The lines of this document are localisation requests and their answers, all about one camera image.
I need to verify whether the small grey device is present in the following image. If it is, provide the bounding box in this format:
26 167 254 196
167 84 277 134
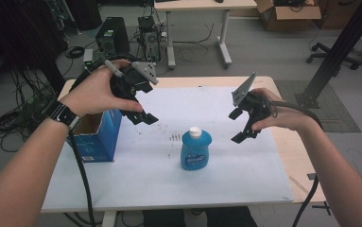
82 48 95 67

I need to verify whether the black metal stand beam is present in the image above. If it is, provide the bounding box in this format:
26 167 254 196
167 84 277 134
296 0 362 109

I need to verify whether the black wristwatch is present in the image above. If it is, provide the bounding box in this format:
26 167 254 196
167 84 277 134
41 98 80 130

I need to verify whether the white table leg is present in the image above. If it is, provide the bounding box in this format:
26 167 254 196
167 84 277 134
100 210 118 227

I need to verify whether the black computer tower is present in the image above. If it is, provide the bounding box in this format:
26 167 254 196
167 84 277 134
95 16 131 57

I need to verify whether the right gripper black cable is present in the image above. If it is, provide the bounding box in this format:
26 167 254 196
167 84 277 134
268 99 325 227

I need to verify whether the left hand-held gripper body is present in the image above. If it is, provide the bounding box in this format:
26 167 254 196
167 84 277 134
104 59 160 104

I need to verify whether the coiled black cable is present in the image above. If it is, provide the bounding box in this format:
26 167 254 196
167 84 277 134
64 45 86 60

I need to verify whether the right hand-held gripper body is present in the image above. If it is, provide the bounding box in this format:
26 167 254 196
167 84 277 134
232 71 273 124

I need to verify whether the open computer case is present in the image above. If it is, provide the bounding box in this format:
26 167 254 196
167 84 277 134
137 15 162 63

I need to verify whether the brown cardboard box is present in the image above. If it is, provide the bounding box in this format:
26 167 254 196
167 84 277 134
255 0 322 32

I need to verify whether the black office chair base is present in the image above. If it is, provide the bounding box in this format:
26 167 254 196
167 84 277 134
305 42 362 71

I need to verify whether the open blue cardboard box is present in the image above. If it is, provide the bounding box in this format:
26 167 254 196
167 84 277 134
66 108 124 164

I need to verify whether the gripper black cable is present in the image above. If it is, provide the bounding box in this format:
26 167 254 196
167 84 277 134
67 128 96 227
268 99 325 227

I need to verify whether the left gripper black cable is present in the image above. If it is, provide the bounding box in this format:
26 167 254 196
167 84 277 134
67 128 96 227

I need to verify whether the white-legged wooden desk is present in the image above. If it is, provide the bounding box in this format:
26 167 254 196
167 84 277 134
153 0 259 70

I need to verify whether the blue bottle with white cap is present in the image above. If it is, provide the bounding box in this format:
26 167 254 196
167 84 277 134
180 126 213 171

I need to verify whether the person's left hand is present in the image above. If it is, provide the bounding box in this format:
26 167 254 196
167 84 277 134
59 59 144 118

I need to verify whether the person's right hand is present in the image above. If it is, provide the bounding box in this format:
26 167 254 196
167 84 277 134
250 87 316 133

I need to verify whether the dark floor mat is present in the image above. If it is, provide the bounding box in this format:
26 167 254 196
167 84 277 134
274 79 362 133

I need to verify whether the bundle of black cables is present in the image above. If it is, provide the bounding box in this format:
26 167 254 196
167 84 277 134
0 67 61 153

